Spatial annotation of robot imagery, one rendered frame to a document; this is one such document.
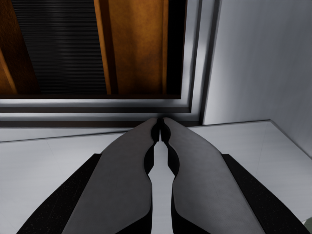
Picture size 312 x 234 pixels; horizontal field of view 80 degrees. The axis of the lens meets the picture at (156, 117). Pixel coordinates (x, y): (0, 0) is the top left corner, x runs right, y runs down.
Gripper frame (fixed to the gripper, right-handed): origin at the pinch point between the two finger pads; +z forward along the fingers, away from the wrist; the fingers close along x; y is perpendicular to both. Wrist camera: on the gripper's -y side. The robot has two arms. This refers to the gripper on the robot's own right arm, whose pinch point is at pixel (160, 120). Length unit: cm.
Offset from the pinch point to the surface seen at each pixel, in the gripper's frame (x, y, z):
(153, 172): -0.5, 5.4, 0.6
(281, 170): 10.0, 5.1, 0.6
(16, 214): -14.2, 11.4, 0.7
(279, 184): 10.3, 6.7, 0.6
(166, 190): 0.6, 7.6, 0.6
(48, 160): -9.0, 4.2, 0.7
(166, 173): 0.6, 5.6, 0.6
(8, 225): -15.9, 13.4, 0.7
